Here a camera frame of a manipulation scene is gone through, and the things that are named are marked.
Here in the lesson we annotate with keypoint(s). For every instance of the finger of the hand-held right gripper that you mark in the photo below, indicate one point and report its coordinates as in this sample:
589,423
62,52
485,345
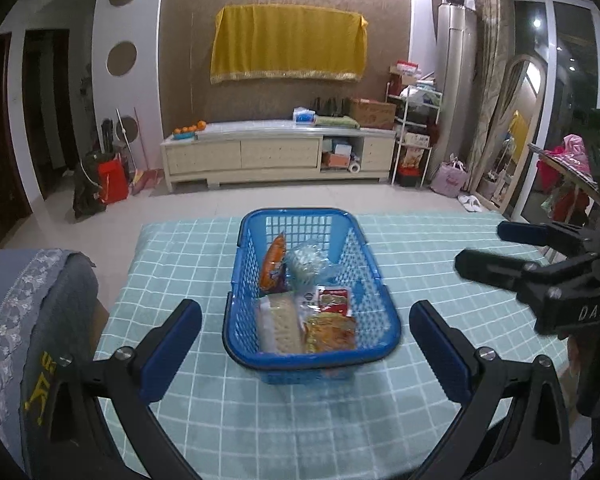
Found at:
522,232
490,267

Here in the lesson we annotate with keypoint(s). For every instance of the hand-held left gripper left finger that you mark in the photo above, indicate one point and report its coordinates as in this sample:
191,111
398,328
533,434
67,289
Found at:
172,350

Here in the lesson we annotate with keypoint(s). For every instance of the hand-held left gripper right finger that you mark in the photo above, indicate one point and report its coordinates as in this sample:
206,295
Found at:
437,350

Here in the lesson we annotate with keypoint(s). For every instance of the blue plastic basket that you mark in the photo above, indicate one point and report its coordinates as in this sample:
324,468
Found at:
365,280

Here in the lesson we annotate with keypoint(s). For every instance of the orange yellow snack pouch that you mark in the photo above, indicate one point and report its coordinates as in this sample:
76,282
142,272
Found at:
330,332

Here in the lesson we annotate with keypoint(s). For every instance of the clear cracker packet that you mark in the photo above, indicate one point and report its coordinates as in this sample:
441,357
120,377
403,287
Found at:
280,325

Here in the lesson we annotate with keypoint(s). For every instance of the clear blue snack bag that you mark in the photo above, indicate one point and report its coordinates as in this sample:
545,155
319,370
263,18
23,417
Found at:
305,260

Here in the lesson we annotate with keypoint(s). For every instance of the person's right hand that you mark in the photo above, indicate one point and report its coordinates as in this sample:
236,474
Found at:
574,365

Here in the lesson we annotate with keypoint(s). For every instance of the pair of white slippers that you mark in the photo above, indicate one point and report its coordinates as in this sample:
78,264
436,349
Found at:
470,203

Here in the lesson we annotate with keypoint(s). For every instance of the clothes drying rack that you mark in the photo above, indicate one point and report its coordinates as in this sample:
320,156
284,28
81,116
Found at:
555,165

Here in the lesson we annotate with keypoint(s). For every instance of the pink bag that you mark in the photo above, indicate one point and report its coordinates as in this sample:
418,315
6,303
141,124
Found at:
449,179

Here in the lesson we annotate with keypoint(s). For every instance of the pink red garment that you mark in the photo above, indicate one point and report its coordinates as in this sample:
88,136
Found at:
574,155

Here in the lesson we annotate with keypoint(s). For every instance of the arched floor mirror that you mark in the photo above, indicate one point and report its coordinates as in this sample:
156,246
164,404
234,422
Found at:
517,130

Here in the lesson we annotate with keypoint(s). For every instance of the red gift box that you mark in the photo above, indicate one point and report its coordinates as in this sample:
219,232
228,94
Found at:
414,167

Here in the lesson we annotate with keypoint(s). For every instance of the green checked tablecloth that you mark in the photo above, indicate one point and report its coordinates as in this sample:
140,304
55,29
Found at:
280,425

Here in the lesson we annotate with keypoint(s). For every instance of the orange blue chip bag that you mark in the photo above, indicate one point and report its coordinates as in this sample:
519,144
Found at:
275,265

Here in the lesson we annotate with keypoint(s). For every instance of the chair with grey cover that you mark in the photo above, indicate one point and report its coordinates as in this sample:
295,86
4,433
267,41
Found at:
30,300

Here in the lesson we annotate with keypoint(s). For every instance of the white metal rack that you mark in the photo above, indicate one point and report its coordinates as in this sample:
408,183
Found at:
415,125

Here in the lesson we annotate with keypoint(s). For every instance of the standing air conditioner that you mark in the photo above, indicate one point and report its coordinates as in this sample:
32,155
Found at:
457,85

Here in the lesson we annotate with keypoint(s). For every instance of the white paper roll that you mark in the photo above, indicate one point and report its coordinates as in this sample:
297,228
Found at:
355,166

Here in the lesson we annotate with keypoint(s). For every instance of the patterned beige curtain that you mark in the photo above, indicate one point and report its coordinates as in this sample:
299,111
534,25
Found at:
490,60

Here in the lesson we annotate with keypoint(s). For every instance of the red shopping bag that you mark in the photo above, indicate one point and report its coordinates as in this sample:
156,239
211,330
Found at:
114,182

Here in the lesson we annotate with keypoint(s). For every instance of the glass sliding door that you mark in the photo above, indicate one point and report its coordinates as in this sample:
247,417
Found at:
570,60

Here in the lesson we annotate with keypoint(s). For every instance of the black bag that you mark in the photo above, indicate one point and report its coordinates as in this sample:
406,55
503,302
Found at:
87,190

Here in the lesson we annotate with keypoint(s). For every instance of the orange box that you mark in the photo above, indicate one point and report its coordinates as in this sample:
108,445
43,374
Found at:
337,160

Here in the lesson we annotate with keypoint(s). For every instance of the light blue box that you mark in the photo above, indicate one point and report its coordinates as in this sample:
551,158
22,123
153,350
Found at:
342,148

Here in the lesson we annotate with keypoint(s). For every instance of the red white box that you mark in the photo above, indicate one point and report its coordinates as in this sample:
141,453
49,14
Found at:
405,68

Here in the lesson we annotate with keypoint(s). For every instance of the green folded cushion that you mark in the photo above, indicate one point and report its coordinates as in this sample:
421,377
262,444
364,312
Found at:
336,121

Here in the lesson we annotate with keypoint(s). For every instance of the blue fruit plate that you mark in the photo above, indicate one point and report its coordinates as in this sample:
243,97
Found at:
185,136

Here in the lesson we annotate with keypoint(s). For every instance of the white mop stick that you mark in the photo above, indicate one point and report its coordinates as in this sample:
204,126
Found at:
124,135

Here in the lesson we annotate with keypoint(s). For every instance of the cream TV cabinet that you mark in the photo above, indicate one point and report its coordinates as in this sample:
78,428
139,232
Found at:
275,152

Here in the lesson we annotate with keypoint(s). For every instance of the black folded umbrella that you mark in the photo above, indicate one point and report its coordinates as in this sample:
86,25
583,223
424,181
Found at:
107,135

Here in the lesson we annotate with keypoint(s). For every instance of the row of dark bottles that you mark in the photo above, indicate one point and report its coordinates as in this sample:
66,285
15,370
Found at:
332,106

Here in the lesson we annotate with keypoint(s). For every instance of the blue tissue box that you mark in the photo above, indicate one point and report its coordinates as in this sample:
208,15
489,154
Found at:
304,116

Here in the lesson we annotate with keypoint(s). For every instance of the dark wooden door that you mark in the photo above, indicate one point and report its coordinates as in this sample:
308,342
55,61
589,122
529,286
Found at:
2,150
50,110

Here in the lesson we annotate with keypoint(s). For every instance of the yellow fringed cloth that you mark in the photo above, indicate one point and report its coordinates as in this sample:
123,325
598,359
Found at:
290,42

